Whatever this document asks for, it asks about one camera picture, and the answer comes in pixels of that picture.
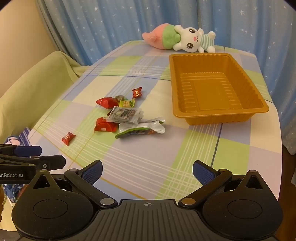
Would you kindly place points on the blue patterned bag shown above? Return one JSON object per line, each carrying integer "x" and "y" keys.
{"x": 22, "y": 138}

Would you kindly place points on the large red snack packet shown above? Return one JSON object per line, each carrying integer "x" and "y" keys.
{"x": 106, "y": 102}
{"x": 104, "y": 126}

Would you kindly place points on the small red candy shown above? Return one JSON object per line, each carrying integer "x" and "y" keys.
{"x": 68, "y": 138}
{"x": 137, "y": 93}

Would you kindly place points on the green brown candy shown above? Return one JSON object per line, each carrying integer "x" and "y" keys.
{"x": 120, "y": 97}

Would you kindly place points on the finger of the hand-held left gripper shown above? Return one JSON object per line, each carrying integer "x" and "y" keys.
{"x": 53, "y": 161}
{"x": 27, "y": 150}

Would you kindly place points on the silver printed snack packet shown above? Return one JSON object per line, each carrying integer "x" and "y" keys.
{"x": 124, "y": 114}

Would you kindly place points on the yellow-green candy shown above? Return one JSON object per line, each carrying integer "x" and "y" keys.
{"x": 128, "y": 103}

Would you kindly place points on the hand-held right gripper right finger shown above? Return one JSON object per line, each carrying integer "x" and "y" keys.
{"x": 203, "y": 173}

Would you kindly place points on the white rabbit plush toy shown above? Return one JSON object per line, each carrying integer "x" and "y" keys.
{"x": 189, "y": 38}

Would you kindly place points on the blue star-print curtain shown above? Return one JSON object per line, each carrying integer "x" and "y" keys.
{"x": 104, "y": 20}

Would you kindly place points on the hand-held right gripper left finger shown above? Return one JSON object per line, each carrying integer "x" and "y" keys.
{"x": 92, "y": 173}

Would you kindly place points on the checked tablecloth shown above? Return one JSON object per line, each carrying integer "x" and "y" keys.
{"x": 150, "y": 157}

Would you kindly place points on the light green cloth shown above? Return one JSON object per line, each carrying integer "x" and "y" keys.
{"x": 34, "y": 92}

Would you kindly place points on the silver and green pouch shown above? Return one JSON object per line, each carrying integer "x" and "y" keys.
{"x": 138, "y": 131}

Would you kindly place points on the orange plastic tray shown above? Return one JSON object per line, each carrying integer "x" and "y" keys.
{"x": 208, "y": 92}

